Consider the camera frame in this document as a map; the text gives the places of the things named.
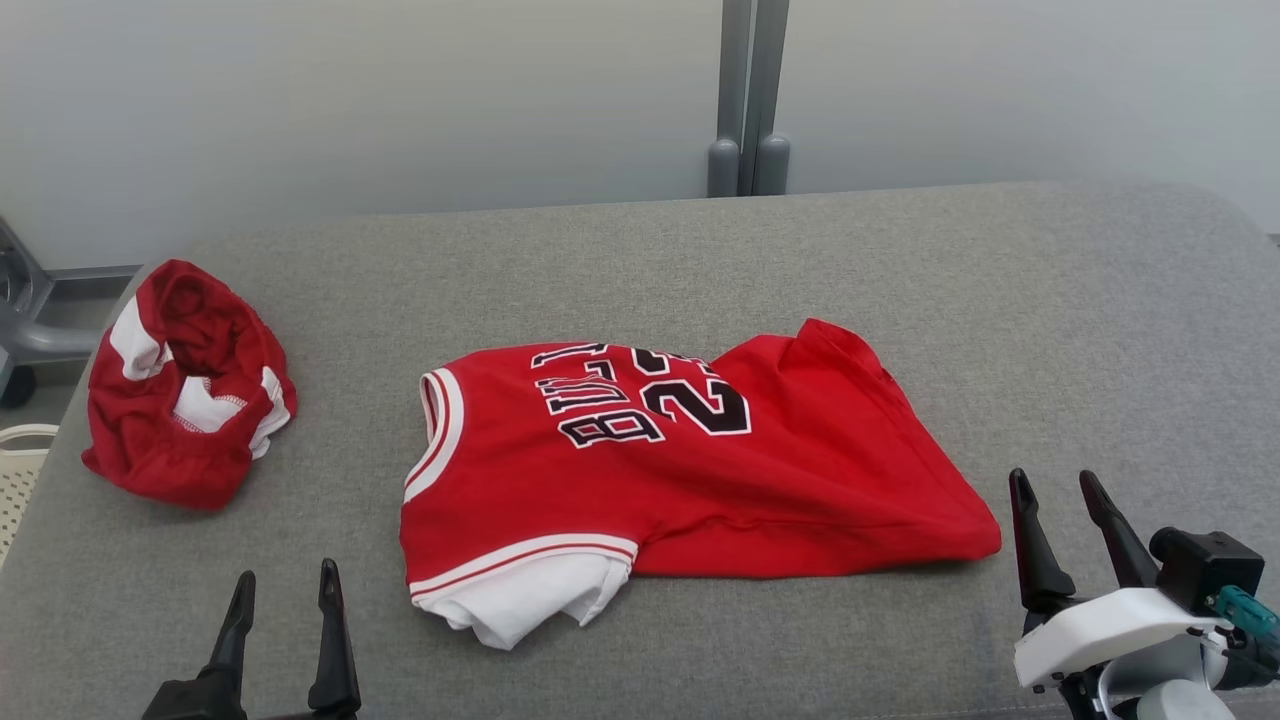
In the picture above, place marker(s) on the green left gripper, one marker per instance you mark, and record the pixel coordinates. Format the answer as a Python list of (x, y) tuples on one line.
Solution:
[(195, 700)]

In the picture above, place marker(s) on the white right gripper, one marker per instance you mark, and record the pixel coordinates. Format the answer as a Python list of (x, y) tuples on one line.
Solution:
[(1110, 625)]

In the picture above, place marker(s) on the red shorts with white stripe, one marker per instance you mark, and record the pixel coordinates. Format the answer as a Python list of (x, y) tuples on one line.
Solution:
[(160, 450)]

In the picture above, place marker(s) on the red basketball jersey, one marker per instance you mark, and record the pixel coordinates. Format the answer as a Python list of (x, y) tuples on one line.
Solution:
[(780, 480)]

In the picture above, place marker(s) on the cream perforated laundry basket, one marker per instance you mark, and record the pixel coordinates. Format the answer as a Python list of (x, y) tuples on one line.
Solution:
[(20, 490)]

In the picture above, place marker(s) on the grey wheeled metal stand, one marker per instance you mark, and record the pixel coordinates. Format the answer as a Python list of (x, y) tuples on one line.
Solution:
[(30, 335)]

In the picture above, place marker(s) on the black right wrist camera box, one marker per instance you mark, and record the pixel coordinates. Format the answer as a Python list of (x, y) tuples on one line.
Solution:
[(1205, 565)]

